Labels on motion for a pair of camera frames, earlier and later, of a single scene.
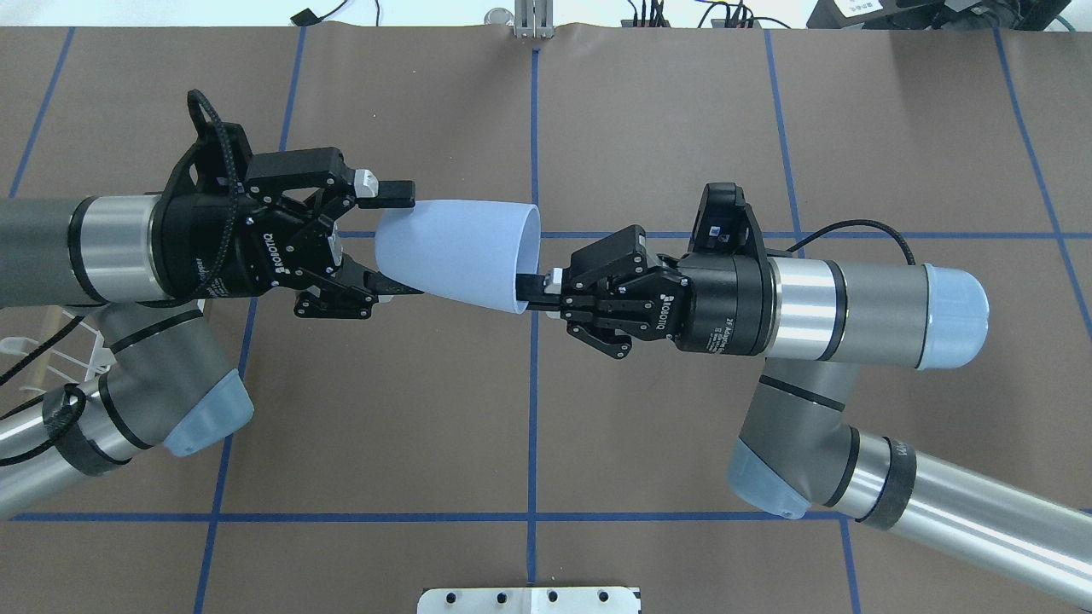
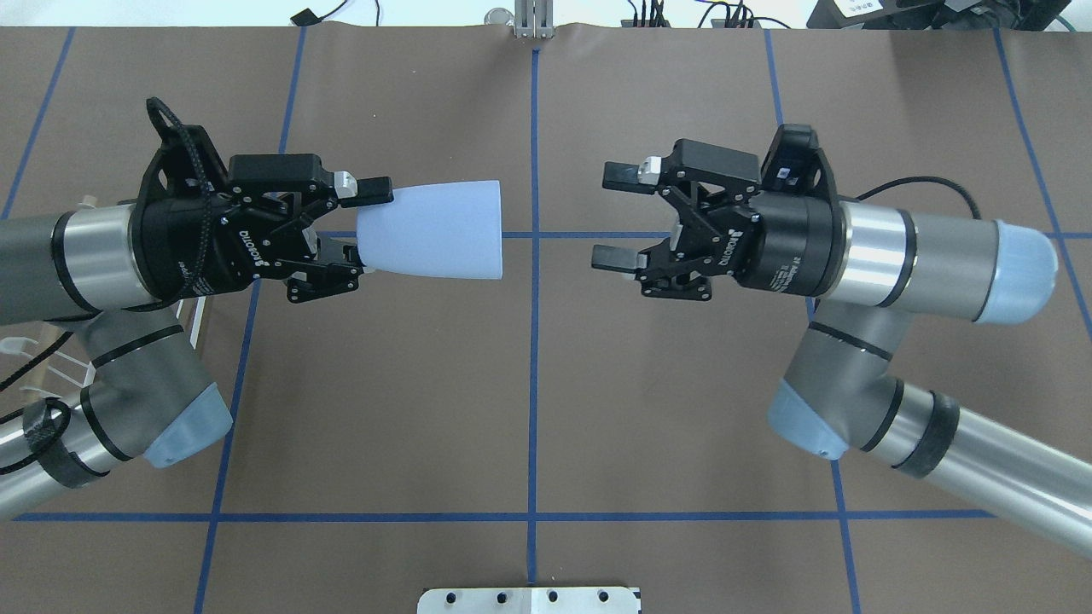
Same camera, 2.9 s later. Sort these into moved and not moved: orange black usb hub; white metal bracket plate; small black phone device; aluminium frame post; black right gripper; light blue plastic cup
Moved: black right gripper; light blue plastic cup
Not moved: orange black usb hub; white metal bracket plate; aluminium frame post; small black phone device
